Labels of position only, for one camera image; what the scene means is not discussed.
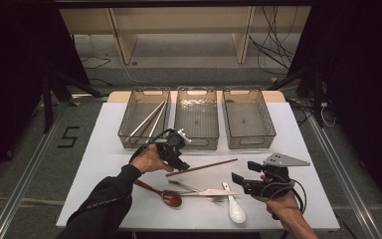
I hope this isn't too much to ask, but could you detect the metal fork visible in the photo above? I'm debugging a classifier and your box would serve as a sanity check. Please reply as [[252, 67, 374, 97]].
[[168, 179, 229, 203]]

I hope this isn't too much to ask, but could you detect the bundle of black floor cables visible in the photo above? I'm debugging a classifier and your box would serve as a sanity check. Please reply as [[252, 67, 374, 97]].
[[248, 6, 299, 77]]

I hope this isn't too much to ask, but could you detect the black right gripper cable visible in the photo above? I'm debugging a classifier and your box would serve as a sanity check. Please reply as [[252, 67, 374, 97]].
[[260, 178, 308, 221]]

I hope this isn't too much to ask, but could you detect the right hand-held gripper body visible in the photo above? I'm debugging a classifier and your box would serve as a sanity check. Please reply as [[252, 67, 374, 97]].
[[243, 151, 311, 197]]

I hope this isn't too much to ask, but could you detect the white chopstick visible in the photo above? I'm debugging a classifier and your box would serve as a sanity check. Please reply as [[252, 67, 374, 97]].
[[147, 103, 167, 139], [127, 101, 166, 138]]

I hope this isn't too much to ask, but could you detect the light wooden shelf unit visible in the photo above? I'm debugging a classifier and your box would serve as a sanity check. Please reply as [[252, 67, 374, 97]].
[[59, 6, 312, 66]]

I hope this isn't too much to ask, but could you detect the white floor cable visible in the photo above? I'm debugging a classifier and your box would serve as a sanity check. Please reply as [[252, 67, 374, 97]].
[[121, 62, 155, 87]]

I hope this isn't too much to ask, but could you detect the person's left hand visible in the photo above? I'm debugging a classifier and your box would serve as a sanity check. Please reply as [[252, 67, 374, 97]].
[[130, 143, 175, 174]]

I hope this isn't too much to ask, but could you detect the dark curtain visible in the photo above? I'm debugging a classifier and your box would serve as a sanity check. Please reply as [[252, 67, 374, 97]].
[[287, 0, 382, 233], [0, 0, 92, 188]]

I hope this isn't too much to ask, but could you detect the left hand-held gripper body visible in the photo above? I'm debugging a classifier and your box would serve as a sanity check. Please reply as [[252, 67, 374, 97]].
[[153, 127, 193, 164]]

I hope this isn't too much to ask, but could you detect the person's right hand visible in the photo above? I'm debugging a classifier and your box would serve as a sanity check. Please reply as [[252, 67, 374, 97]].
[[252, 193, 300, 222]]

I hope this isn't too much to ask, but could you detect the thin black floor cable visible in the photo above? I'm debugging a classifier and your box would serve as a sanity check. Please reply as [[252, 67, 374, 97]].
[[80, 54, 112, 71]]

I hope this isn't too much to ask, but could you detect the brown wooden spoon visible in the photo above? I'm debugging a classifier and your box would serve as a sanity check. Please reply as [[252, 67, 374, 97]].
[[133, 178, 183, 209]]

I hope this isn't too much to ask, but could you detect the white ceramic spoon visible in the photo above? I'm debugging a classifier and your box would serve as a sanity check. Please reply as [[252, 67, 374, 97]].
[[221, 181, 247, 224]]

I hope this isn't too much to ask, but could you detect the smoky transparent plastic bin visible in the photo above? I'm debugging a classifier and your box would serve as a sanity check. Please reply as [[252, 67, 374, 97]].
[[117, 86, 172, 149], [222, 87, 278, 150], [173, 85, 220, 151]]

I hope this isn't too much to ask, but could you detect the aluminium floor rail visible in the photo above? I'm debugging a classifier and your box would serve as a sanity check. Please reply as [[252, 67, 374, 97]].
[[0, 94, 111, 239], [305, 114, 382, 239]]

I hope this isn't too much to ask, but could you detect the black tripod stand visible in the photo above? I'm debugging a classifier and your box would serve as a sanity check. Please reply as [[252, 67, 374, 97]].
[[40, 69, 104, 134], [268, 64, 326, 128]]

